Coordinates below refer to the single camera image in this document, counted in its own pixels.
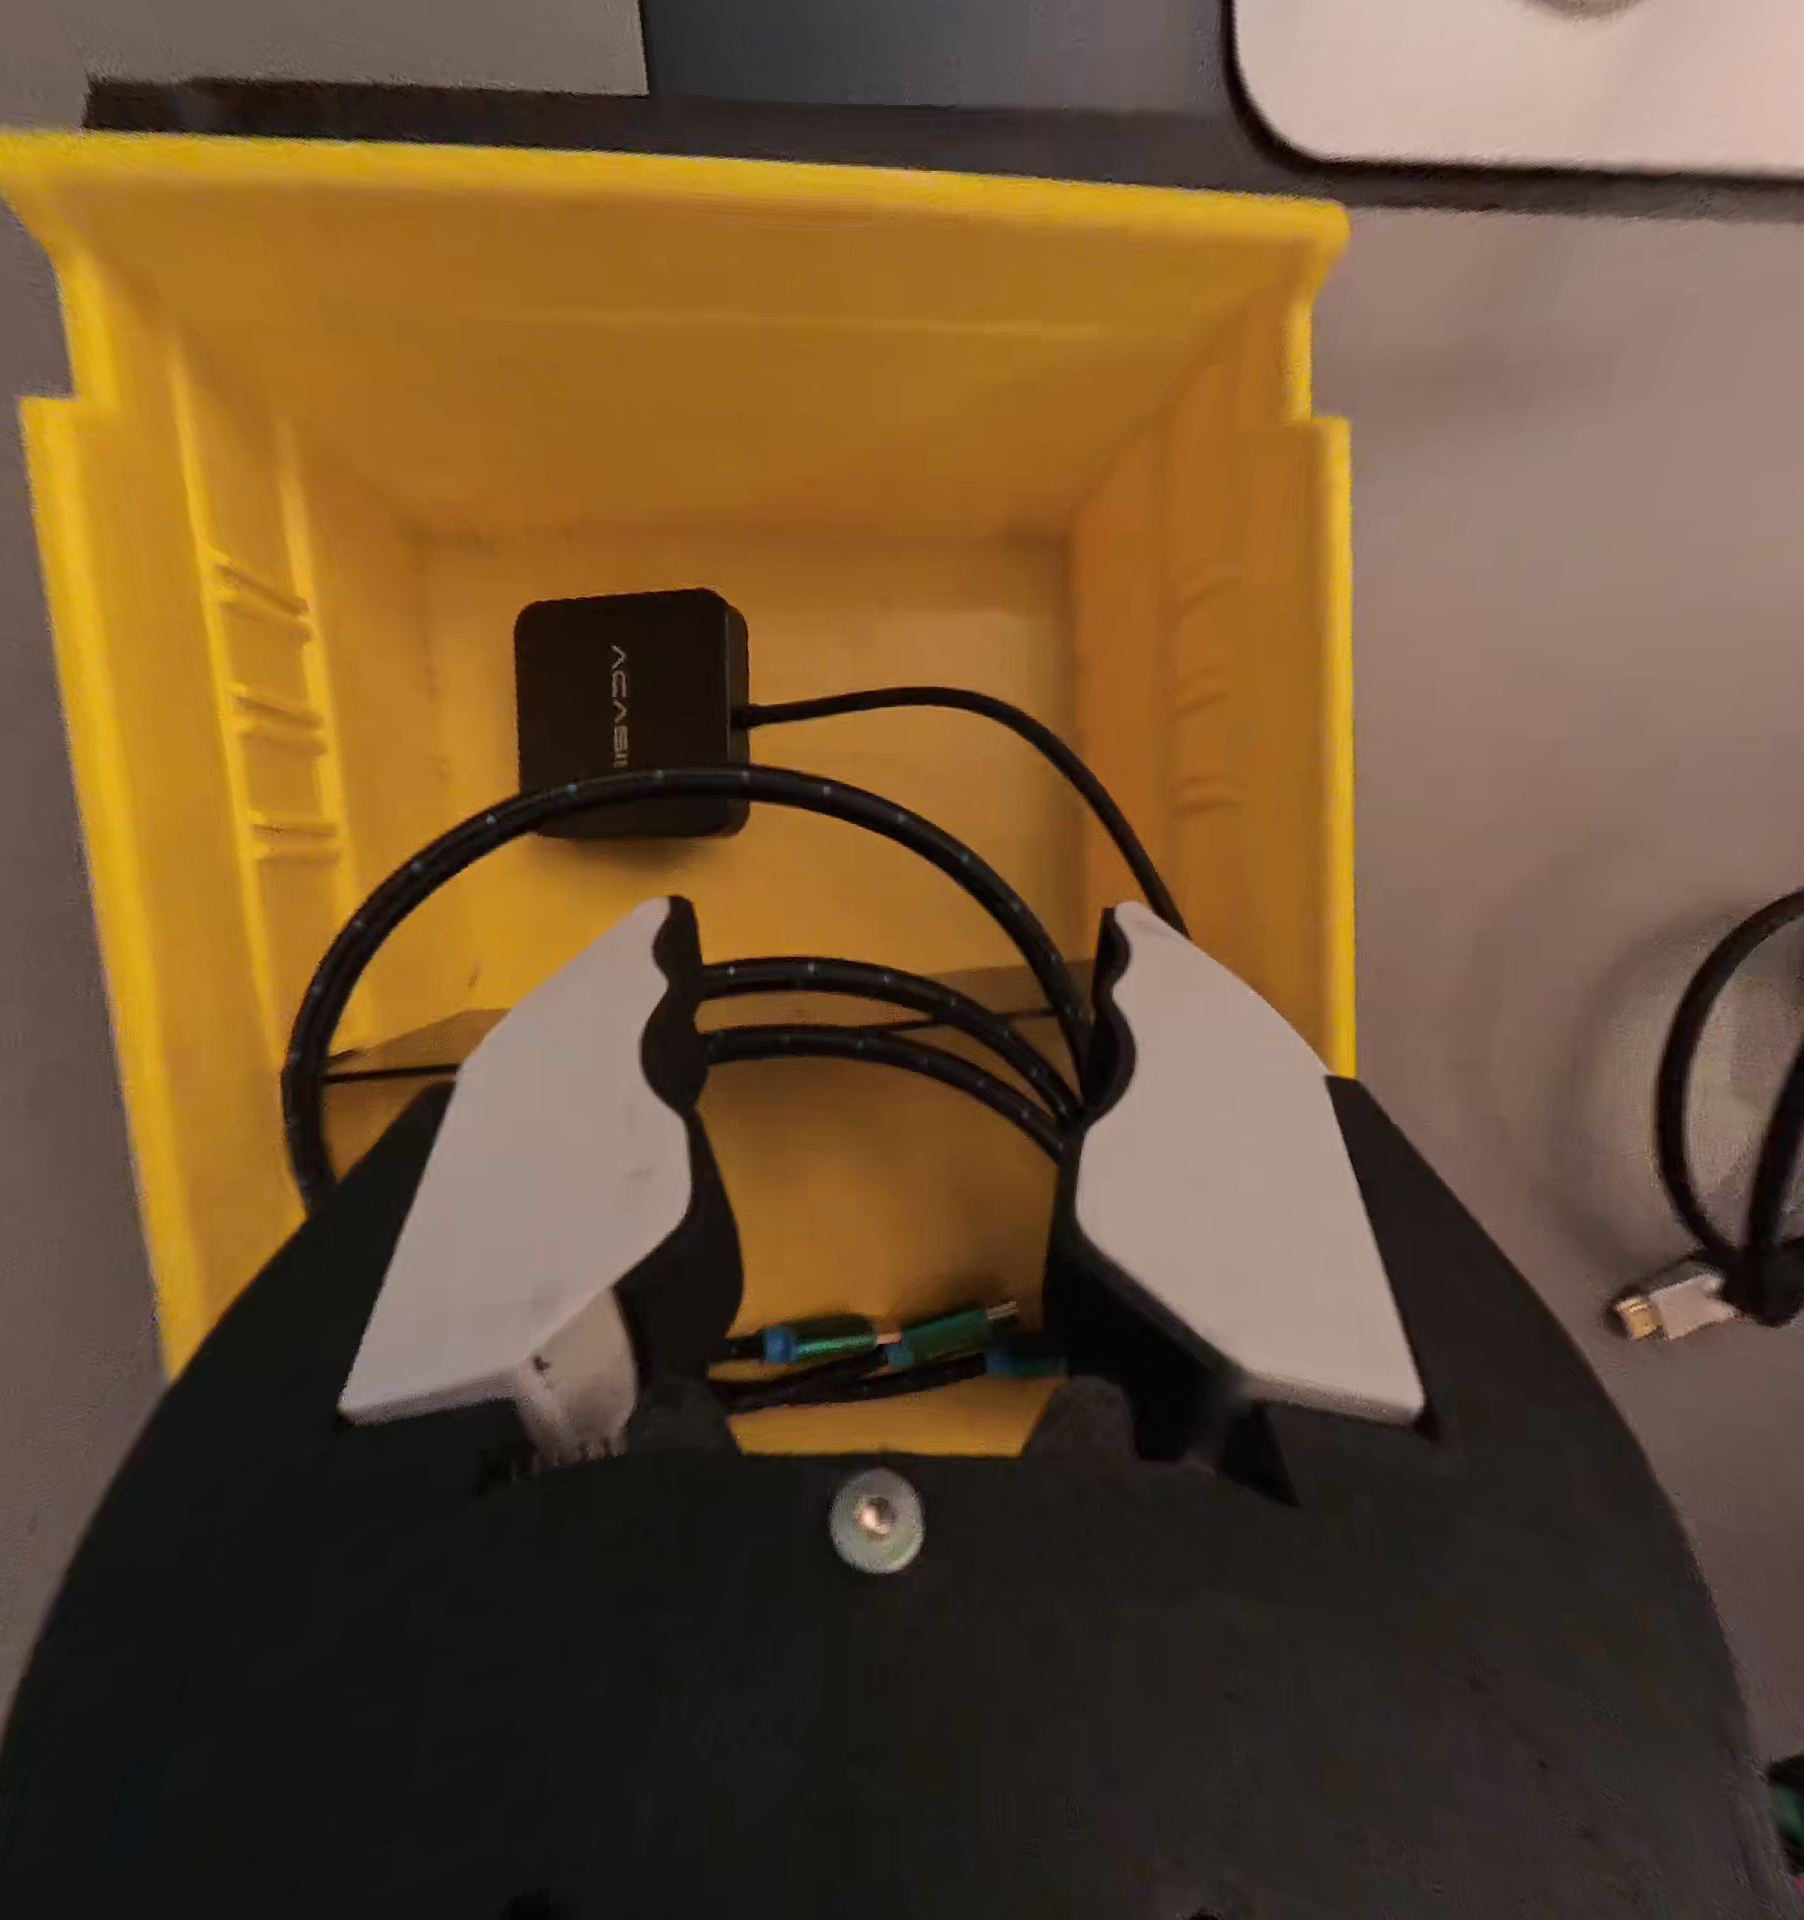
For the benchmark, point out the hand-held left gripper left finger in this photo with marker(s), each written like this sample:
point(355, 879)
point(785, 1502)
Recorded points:
point(543, 1168)

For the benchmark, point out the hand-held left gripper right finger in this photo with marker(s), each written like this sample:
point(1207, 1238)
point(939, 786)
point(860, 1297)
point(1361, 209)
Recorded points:
point(1230, 1186)

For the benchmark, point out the yellow plastic bin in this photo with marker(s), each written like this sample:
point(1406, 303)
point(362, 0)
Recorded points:
point(691, 374)

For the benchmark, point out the black square hub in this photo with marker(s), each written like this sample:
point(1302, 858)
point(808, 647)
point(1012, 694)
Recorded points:
point(632, 706)

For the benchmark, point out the white sign stand base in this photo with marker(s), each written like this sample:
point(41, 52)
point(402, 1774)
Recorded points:
point(1516, 76)

